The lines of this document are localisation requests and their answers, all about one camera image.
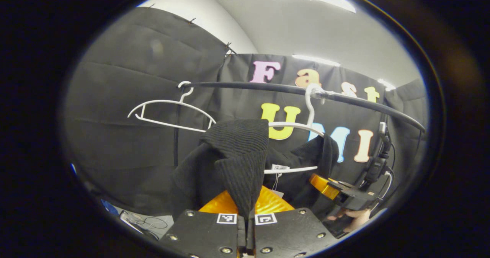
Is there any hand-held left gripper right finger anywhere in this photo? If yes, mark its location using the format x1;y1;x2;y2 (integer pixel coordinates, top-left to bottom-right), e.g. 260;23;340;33
247;185;339;258

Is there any empty white clothes hanger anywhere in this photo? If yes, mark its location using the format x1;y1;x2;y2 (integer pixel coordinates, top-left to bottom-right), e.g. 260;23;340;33
127;81;217;133

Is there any white hanger with crossbar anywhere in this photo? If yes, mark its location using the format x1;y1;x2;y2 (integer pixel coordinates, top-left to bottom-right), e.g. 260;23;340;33
263;84;327;175

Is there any black clothes rack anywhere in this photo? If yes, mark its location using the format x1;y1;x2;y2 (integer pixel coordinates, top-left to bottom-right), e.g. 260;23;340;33
173;81;426;168

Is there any black knit garment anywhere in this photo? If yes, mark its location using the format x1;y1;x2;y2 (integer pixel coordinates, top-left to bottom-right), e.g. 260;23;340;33
170;119;340;222

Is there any black backdrop cloth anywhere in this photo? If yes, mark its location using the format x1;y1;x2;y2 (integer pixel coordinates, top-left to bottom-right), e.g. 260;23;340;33
63;7;429;216

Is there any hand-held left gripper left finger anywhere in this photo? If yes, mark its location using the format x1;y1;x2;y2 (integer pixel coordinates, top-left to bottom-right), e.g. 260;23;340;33
159;191;246;258

